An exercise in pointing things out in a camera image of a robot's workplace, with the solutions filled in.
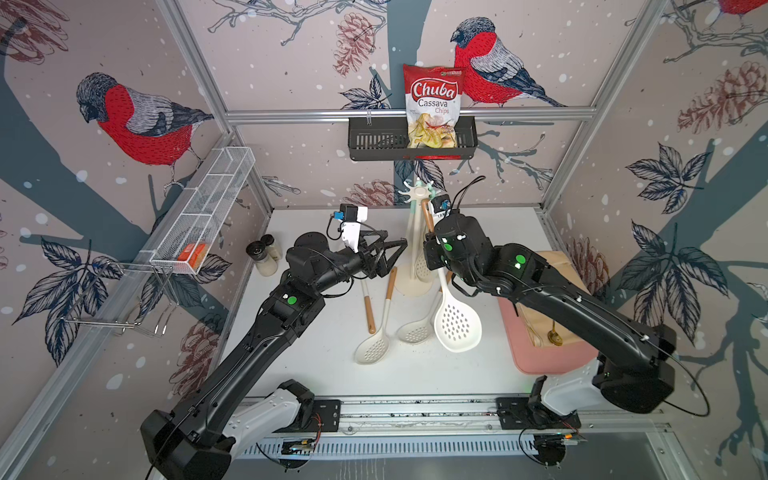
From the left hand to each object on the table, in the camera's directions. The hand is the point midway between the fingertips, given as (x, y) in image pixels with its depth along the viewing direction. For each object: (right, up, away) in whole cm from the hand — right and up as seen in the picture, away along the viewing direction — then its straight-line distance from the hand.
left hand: (400, 235), depth 61 cm
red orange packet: (-46, -4, +4) cm, 47 cm away
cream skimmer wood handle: (-7, -33, +24) cm, 42 cm away
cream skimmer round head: (+13, -20, +5) cm, 24 cm away
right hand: (+6, 0, +6) cm, 9 cm away
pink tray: (+42, -36, +22) cm, 60 cm away
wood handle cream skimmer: (+6, -29, +25) cm, 39 cm away
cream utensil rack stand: (+4, -17, +38) cm, 42 cm away
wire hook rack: (-53, -12, -5) cm, 55 cm away
